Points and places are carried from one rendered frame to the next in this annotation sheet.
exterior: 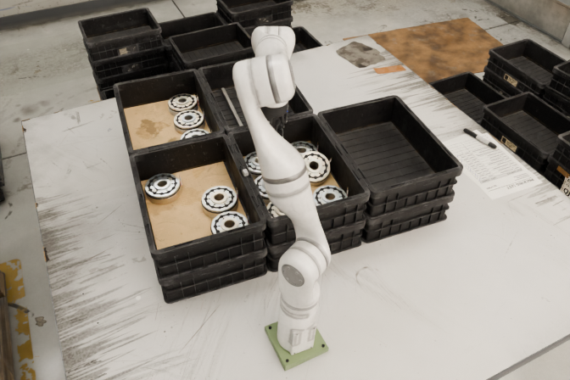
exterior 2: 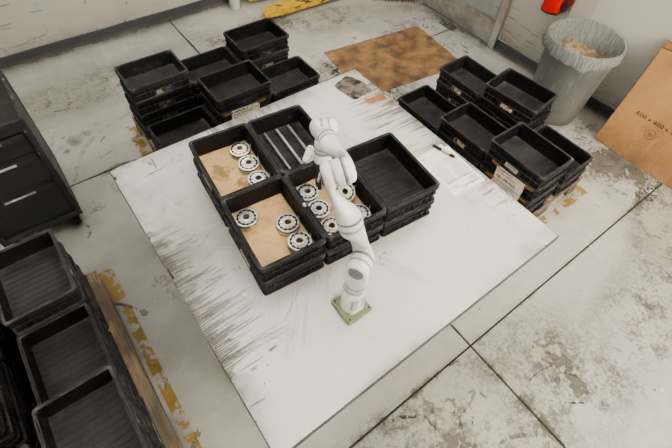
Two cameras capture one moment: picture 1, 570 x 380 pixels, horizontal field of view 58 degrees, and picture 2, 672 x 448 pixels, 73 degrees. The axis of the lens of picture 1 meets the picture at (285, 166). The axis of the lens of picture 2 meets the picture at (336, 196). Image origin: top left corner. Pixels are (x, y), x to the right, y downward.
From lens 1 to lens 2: 0.61 m
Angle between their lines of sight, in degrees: 13
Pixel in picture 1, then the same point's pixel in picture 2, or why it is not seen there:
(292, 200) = (356, 235)
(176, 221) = (262, 242)
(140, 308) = (248, 301)
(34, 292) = (131, 292)
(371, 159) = (379, 179)
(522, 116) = (466, 119)
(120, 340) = (242, 323)
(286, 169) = (352, 219)
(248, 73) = (331, 172)
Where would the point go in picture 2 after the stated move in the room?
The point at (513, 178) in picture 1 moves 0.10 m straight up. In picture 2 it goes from (467, 178) to (472, 165)
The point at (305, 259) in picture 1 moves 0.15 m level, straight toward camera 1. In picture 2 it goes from (363, 264) to (370, 302)
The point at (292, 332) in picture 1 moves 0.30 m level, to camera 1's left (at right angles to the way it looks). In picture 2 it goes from (352, 303) to (276, 316)
